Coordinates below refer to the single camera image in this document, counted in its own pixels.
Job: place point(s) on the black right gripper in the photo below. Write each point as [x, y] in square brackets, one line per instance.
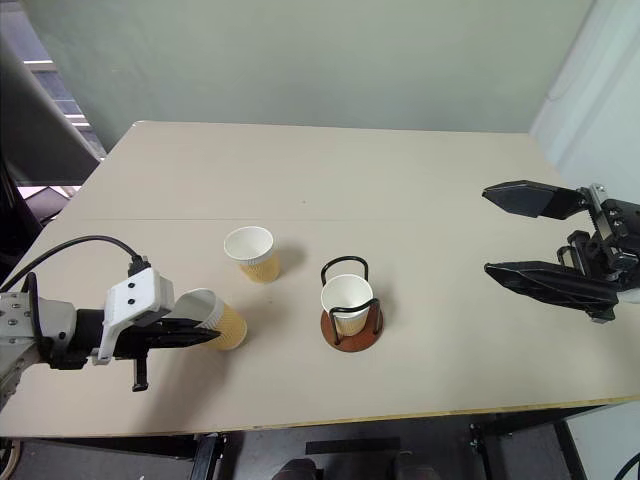
[612, 235]

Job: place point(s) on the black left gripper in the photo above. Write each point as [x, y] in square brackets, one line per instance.
[131, 342]

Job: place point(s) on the yellow ribbed paper cup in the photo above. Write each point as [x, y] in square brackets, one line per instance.
[345, 300]
[257, 265]
[230, 325]

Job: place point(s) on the black table leg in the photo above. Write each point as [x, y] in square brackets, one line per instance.
[207, 457]
[482, 450]

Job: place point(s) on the dark rounded shape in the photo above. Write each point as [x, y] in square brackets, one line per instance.
[299, 470]

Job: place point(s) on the grey slanted board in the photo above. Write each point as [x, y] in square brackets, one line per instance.
[35, 130]

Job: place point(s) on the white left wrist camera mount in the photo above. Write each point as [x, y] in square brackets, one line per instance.
[135, 295]

